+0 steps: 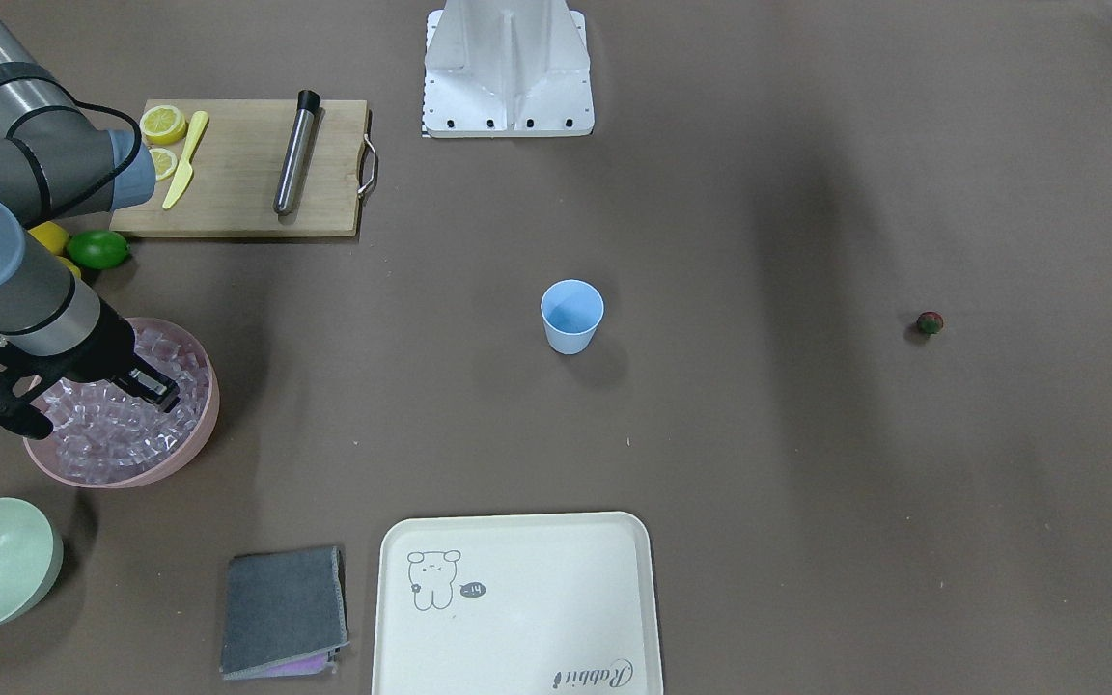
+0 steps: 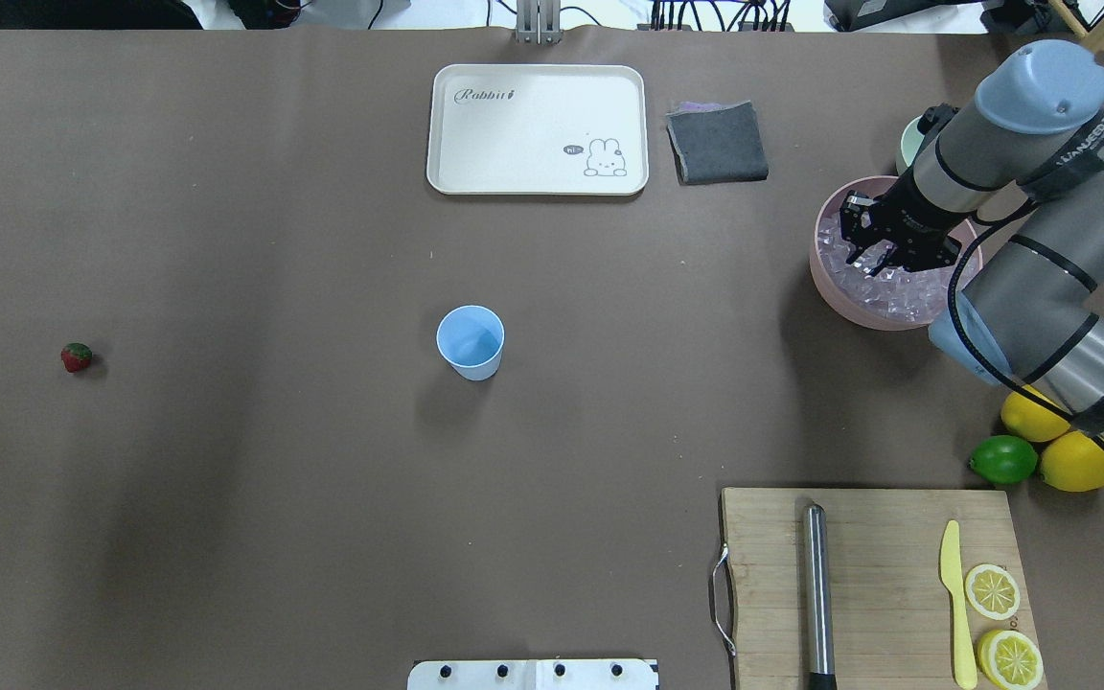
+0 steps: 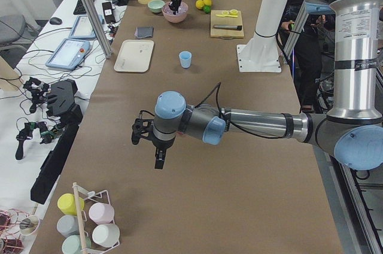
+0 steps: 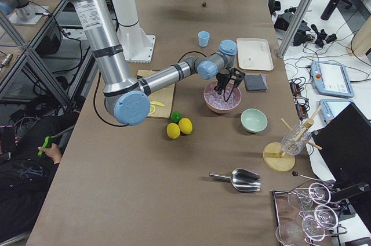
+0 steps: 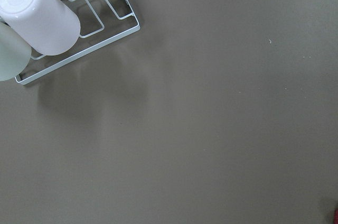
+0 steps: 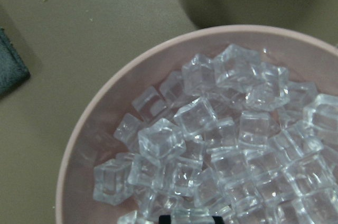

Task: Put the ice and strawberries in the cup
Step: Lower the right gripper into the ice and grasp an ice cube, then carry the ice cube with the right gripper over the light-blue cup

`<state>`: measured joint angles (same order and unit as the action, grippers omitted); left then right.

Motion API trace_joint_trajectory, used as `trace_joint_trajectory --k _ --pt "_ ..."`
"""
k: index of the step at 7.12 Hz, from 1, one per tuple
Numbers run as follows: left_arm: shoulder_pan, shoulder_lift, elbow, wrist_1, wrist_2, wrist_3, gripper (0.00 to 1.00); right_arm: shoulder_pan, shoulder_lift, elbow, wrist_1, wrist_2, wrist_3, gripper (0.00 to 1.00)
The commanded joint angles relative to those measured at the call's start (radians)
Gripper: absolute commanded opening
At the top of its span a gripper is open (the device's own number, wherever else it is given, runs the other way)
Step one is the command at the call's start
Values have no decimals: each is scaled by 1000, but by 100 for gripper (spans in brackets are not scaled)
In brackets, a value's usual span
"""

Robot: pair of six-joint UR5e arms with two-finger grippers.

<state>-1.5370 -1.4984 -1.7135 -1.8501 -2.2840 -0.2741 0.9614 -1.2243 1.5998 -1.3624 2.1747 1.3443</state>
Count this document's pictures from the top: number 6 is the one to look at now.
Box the dark grey folded cloth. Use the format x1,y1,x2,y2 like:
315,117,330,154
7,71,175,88
1,27,31,98

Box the pink bowl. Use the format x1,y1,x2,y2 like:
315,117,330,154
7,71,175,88
55,25,337,223

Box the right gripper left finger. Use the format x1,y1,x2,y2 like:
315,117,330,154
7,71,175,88
158,215,171,224

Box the clear ice cubes pile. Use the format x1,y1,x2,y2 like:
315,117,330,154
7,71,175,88
93,44,337,223

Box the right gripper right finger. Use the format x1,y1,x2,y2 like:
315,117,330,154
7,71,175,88
212,216,223,224

